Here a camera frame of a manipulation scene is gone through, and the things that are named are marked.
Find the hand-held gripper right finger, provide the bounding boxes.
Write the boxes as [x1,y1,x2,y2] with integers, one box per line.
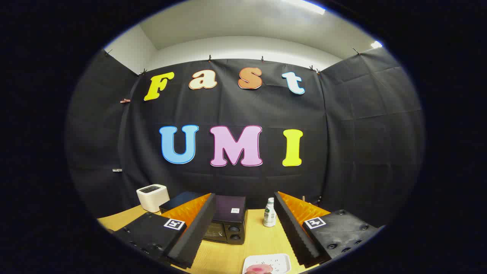
[274,191,381,267]

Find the black backdrop cloth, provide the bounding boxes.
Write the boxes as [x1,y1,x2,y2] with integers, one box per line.
[65,48,425,229]

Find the white plastic bottle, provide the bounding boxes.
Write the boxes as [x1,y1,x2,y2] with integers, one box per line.
[263,198,276,228]

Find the white bread toaster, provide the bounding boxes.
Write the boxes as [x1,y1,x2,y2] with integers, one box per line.
[136,184,170,213]

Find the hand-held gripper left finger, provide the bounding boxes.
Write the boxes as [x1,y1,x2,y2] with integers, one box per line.
[113,193,216,269]

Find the white square tray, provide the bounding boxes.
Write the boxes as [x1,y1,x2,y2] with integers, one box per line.
[242,253,292,274]

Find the pink ham slice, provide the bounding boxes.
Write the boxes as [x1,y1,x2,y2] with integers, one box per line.
[246,264,274,274]

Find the black toaster oven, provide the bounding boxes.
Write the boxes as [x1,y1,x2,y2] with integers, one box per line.
[159,191,248,245]

